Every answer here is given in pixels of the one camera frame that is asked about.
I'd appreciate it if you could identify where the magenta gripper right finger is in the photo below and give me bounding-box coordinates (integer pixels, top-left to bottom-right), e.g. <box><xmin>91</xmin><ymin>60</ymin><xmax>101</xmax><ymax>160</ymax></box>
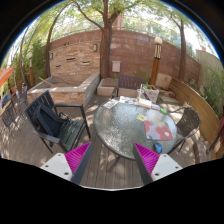
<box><xmin>132</xmin><ymin>142</ymin><xmax>184</xmax><ymax>186</ymax></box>

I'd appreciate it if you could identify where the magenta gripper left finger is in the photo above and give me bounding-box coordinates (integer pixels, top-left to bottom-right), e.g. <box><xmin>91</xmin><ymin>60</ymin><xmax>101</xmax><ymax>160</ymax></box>
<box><xmin>40</xmin><ymin>142</ymin><xmax>94</xmax><ymax>186</ymax></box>

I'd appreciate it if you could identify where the blue computer mouse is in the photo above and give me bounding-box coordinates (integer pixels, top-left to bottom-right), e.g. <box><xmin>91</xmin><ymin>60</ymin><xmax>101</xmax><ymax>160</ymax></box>
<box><xmin>154</xmin><ymin>142</ymin><xmax>162</xmax><ymax>154</ymax></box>

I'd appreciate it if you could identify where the floral mouse pad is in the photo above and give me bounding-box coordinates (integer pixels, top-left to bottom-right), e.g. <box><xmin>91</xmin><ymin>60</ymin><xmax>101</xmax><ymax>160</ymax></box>
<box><xmin>144</xmin><ymin>120</ymin><xmax>173</xmax><ymax>141</ymax></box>

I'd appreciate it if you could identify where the black slatted patio chair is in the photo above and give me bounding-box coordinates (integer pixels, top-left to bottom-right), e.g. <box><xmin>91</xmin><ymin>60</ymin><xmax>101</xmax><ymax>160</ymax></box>
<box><xmin>25</xmin><ymin>91</ymin><xmax>91</xmax><ymax>152</ymax></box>

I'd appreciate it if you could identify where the round glass patio table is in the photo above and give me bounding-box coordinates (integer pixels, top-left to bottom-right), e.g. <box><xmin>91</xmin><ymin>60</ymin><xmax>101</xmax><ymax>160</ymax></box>
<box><xmin>93</xmin><ymin>98</ymin><xmax>178</xmax><ymax>174</ymax></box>

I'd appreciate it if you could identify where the black bag on chair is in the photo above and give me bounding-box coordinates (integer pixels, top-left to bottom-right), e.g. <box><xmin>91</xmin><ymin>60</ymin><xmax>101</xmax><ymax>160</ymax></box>
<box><xmin>33</xmin><ymin>104</ymin><xmax>68</xmax><ymax>137</ymax></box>

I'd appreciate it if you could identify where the green marker pen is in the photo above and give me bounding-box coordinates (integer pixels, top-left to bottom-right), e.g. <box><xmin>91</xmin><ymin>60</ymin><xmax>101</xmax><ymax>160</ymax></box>
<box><xmin>160</xmin><ymin>108</ymin><xmax>167</xmax><ymax>115</ymax></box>

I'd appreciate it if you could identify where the dark wicker chair right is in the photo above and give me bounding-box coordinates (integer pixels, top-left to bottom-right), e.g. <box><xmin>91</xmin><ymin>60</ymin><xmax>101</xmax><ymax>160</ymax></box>
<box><xmin>169</xmin><ymin>107</ymin><xmax>200</xmax><ymax>153</ymax></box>

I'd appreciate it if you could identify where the white basket bag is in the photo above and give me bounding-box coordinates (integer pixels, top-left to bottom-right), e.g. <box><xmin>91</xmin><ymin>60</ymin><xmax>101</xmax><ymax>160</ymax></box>
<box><xmin>144</xmin><ymin>85</ymin><xmax>159</xmax><ymax>103</ymax></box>

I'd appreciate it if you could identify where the clear plastic cup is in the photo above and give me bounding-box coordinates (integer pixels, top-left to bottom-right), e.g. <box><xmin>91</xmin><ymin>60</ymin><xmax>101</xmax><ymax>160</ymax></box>
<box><xmin>137</xmin><ymin>89</ymin><xmax>144</xmax><ymax>100</ymax></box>

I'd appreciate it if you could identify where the stone planter box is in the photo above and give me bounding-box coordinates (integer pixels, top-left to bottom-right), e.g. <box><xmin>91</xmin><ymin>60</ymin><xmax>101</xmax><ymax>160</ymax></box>
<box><xmin>27</xmin><ymin>73</ymin><xmax>100</xmax><ymax>106</ymax></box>

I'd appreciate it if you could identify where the curved wooden bench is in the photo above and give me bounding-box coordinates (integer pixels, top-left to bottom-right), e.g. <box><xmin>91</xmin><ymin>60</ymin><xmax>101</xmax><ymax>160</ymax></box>
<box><xmin>169</xmin><ymin>78</ymin><xmax>223</xmax><ymax>158</ymax></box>

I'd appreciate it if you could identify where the brown chair behind table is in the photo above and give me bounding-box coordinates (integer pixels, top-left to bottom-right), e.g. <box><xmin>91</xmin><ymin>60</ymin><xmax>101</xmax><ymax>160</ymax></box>
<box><xmin>111</xmin><ymin>75</ymin><xmax>143</xmax><ymax>98</ymax></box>

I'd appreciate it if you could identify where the dark chair far left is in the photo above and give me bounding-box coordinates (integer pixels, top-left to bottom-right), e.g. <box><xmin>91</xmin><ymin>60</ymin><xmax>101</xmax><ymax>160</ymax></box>
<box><xmin>0</xmin><ymin>98</ymin><xmax>16</xmax><ymax>128</ymax></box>

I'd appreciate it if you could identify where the grey utility box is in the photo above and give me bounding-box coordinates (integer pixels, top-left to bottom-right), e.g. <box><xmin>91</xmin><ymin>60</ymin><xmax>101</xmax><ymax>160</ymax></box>
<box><xmin>112</xmin><ymin>61</ymin><xmax>121</xmax><ymax>72</ymax></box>

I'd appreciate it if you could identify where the orange umbrella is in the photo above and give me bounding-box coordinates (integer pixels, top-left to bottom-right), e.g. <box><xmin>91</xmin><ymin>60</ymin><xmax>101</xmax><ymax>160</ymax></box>
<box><xmin>0</xmin><ymin>67</ymin><xmax>14</xmax><ymax>87</ymax></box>

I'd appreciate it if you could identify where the central tree trunk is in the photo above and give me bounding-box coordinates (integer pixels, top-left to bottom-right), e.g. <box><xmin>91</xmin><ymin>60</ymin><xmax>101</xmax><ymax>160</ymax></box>
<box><xmin>100</xmin><ymin>0</ymin><xmax>112</xmax><ymax>78</ymax></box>

